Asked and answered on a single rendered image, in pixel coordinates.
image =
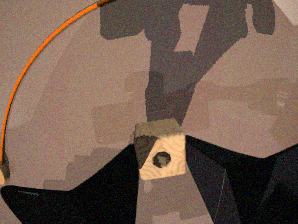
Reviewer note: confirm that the wooden stick with orange string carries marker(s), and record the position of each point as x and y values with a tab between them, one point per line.
33	57

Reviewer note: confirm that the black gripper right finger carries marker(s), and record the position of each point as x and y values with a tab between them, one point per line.
236	187

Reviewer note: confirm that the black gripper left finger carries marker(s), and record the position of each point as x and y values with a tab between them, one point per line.
109	197

